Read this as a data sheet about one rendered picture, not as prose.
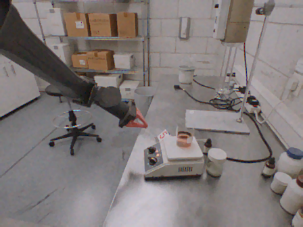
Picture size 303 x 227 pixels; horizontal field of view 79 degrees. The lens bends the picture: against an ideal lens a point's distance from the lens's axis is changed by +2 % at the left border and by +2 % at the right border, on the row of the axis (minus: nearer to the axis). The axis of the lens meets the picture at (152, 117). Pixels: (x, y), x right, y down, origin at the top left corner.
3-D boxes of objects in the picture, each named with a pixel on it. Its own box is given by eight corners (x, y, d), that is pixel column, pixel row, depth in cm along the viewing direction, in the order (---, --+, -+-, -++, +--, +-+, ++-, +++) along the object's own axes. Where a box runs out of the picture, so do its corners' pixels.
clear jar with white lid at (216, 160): (226, 173, 64) (230, 155, 60) (213, 179, 62) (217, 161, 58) (214, 162, 69) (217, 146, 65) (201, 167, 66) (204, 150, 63)
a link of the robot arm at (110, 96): (79, 76, 58) (70, 103, 57) (82, 67, 48) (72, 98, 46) (115, 90, 63) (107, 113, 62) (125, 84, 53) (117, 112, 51)
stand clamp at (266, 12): (232, 15, 72) (236, -1, 69) (227, 15, 81) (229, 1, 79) (302, 15, 68) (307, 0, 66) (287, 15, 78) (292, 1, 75)
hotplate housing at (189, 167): (144, 180, 61) (143, 162, 58) (143, 154, 73) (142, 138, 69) (208, 176, 63) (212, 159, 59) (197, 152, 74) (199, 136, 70)
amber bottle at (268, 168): (260, 170, 66) (267, 153, 62) (270, 172, 65) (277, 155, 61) (262, 176, 63) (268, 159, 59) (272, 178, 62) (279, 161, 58)
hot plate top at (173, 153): (167, 160, 59) (167, 158, 58) (162, 138, 69) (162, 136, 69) (203, 158, 59) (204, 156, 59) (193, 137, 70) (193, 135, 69)
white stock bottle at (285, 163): (297, 186, 59) (312, 159, 54) (275, 182, 61) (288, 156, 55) (290, 172, 65) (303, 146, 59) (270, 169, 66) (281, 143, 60)
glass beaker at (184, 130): (194, 141, 66) (197, 121, 62) (190, 152, 61) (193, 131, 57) (176, 137, 69) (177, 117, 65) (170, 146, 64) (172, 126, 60)
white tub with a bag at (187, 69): (183, 78, 163) (185, 53, 153) (197, 81, 155) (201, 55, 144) (173, 82, 154) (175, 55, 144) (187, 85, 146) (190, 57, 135)
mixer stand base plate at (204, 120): (185, 128, 90) (185, 126, 89) (185, 110, 107) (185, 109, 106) (250, 134, 86) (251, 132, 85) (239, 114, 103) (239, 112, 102)
